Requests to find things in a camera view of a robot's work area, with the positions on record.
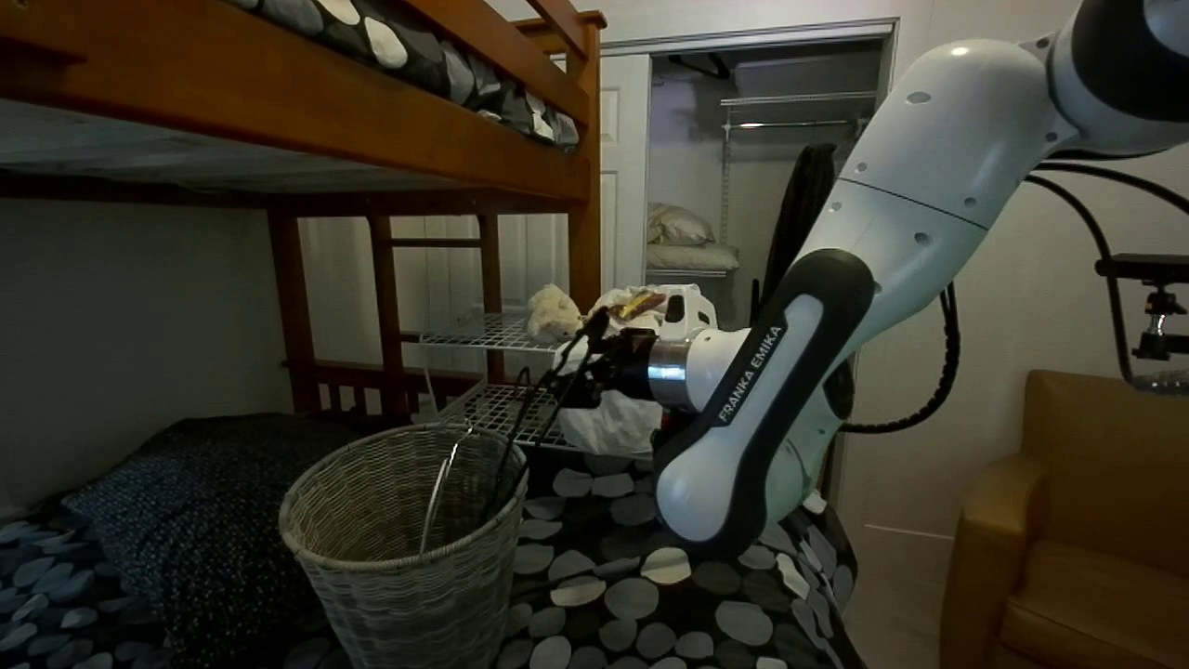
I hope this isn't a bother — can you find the dotted black duvet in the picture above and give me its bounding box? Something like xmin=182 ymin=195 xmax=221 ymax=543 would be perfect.
xmin=0 ymin=443 xmax=872 ymax=669

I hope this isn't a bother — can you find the dotted mattress cover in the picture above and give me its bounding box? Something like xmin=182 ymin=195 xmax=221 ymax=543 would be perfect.
xmin=230 ymin=0 xmax=586 ymax=153

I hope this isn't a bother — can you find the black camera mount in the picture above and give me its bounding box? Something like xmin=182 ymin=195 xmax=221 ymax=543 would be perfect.
xmin=1093 ymin=250 xmax=1189 ymax=396

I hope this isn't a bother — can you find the beige plush toy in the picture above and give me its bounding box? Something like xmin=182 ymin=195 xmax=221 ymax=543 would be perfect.
xmin=525 ymin=283 xmax=592 ymax=350

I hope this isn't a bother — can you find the wooden bunk bed frame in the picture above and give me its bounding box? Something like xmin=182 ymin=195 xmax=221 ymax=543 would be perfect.
xmin=0 ymin=0 xmax=612 ymax=428

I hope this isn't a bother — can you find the white wire shelf rack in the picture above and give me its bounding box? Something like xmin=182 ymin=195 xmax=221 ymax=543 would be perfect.
xmin=397 ymin=303 xmax=599 ymax=455

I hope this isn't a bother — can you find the dark blue pillow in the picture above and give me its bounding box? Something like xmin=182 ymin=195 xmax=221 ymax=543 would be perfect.
xmin=59 ymin=412 xmax=379 ymax=662

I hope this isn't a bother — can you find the black wire hanger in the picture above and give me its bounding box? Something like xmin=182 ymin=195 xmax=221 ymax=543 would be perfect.
xmin=488 ymin=309 xmax=610 ymax=519

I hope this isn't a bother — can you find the white panelled door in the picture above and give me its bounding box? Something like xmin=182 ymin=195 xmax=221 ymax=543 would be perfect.
xmin=599 ymin=53 xmax=659 ymax=297

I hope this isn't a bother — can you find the black ironing board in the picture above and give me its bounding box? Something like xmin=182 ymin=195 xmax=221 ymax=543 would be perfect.
xmin=754 ymin=136 xmax=843 ymax=317

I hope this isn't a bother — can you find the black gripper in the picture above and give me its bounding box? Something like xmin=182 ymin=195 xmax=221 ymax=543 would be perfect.
xmin=557 ymin=303 xmax=659 ymax=412

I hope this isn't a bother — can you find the folded white bedding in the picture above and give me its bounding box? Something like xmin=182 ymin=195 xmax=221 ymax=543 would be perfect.
xmin=639 ymin=200 xmax=745 ymax=283

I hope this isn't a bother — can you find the tan armchair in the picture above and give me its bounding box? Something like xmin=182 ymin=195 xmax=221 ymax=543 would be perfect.
xmin=937 ymin=364 xmax=1189 ymax=669

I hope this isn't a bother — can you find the white closet shelf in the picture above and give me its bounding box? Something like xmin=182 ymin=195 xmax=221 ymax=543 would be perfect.
xmin=713 ymin=80 xmax=884 ymax=139

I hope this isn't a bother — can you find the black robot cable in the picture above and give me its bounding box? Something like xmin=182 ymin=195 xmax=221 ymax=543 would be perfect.
xmin=841 ymin=156 xmax=1127 ymax=437

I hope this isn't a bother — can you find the woven wicker basket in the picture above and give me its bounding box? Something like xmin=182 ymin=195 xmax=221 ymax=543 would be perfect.
xmin=276 ymin=419 xmax=535 ymax=669

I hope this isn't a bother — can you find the white cloth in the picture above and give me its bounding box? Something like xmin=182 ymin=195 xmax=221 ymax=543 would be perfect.
xmin=566 ymin=279 xmax=724 ymax=463

